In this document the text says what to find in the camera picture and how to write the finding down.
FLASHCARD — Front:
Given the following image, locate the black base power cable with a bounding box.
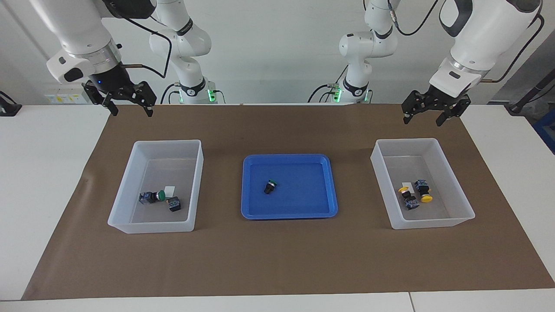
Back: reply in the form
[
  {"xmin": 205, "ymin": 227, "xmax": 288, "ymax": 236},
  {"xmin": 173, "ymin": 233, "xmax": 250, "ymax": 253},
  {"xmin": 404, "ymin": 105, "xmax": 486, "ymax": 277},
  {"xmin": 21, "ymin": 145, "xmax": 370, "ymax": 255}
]
[
  {"xmin": 160, "ymin": 84, "xmax": 181, "ymax": 105},
  {"xmin": 307, "ymin": 65, "xmax": 349, "ymax": 104}
]

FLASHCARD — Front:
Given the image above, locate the blue crate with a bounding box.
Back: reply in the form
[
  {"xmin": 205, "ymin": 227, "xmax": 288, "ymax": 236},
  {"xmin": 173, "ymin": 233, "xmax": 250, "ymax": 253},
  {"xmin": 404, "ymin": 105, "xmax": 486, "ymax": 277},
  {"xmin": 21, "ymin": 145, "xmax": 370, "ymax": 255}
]
[{"xmin": 532, "ymin": 110, "xmax": 555, "ymax": 155}]

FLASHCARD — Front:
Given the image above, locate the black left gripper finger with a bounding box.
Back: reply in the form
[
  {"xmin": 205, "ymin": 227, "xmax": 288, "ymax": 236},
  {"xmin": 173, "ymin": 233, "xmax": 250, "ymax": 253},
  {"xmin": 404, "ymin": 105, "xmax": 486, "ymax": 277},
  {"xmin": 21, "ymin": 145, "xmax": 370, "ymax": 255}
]
[
  {"xmin": 436, "ymin": 96, "xmax": 472, "ymax": 127},
  {"xmin": 401, "ymin": 90, "xmax": 430, "ymax": 125}
]

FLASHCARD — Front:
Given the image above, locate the white wall socket trunking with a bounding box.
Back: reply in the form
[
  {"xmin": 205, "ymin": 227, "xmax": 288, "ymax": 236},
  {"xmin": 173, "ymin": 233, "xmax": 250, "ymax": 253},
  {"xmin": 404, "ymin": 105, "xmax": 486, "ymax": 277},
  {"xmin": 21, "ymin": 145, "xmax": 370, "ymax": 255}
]
[{"xmin": 43, "ymin": 82, "xmax": 92, "ymax": 105}]

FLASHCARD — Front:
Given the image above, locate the blue plastic tray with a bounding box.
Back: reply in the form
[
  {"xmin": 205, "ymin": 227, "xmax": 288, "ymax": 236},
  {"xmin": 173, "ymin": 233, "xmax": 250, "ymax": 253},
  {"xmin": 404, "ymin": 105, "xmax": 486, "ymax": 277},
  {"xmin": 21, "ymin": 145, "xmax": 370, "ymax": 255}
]
[{"xmin": 241, "ymin": 154, "xmax": 339, "ymax": 221}]

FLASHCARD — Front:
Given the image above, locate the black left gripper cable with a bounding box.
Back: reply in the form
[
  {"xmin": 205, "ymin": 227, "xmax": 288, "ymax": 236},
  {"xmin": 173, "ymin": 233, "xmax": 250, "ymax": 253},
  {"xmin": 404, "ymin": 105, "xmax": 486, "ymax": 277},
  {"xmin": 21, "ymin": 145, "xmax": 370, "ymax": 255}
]
[{"xmin": 480, "ymin": 13, "xmax": 545, "ymax": 84}]

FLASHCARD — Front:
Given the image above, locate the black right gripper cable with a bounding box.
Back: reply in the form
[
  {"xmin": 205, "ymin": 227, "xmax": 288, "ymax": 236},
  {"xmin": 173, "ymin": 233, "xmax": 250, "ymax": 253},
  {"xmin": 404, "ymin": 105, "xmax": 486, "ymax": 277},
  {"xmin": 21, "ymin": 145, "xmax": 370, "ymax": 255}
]
[{"xmin": 104, "ymin": 0, "xmax": 173, "ymax": 79}]

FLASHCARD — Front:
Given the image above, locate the yellow push button switch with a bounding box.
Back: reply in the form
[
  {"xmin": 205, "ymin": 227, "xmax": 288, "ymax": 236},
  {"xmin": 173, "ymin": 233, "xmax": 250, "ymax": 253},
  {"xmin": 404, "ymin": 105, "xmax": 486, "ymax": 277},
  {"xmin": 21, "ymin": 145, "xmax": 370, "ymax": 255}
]
[
  {"xmin": 414, "ymin": 179, "xmax": 434, "ymax": 204},
  {"xmin": 398, "ymin": 186, "xmax": 420, "ymax": 211}
]

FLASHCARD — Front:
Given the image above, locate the brown paper table mat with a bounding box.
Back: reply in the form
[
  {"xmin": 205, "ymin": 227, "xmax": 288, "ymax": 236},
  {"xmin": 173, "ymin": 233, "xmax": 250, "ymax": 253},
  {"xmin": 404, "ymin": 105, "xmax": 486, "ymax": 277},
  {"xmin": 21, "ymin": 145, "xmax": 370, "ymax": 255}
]
[{"xmin": 22, "ymin": 103, "xmax": 555, "ymax": 301}]

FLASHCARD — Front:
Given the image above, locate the green push button with block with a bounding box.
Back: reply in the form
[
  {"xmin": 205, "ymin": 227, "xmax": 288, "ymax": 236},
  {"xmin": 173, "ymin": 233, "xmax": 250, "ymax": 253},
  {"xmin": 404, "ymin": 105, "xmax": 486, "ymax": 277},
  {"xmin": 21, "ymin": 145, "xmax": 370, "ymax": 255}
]
[{"xmin": 139, "ymin": 189, "xmax": 167, "ymax": 206}]

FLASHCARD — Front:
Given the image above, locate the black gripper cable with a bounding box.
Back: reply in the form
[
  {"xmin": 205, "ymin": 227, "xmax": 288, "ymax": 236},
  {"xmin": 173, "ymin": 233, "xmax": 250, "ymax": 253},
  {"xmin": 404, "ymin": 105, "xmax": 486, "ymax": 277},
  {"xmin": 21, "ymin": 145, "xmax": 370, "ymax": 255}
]
[
  {"xmin": 480, "ymin": 13, "xmax": 545, "ymax": 84},
  {"xmin": 104, "ymin": 0, "xmax": 173, "ymax": 79}
]

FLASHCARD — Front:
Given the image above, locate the translucent white plastic box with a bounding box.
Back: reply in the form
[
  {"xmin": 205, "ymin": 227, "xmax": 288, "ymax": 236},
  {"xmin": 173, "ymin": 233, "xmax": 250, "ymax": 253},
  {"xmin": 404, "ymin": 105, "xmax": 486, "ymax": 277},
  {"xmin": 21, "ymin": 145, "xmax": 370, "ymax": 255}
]
[
  {"xmin": 370, "ymin": 138, "xmax": 476, "ymax": 230},
  {"xmin": 108, "ymin": 140, "xmax": 204, "ymax": 234}
]

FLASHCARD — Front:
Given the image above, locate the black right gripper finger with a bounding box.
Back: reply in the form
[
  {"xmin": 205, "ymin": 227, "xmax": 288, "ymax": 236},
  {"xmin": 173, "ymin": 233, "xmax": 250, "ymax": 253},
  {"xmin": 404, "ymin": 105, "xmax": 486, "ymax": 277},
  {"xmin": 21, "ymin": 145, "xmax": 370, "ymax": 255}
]
[
  {"xmin": 124, "ymin": 81, "xmax": 157, "ymax": 117},
  {"xmin": 82, "ymin": 82, "xmax": 118, "ymax": 117}
]

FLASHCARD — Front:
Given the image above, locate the black desk clamp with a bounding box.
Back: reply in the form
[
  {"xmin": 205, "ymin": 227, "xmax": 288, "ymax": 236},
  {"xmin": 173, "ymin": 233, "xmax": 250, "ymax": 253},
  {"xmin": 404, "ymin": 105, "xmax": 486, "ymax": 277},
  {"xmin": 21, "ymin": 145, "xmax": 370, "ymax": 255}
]
[{"xmin": 0, "ymin": 91, "xmax": 23, "ymax": 117}]

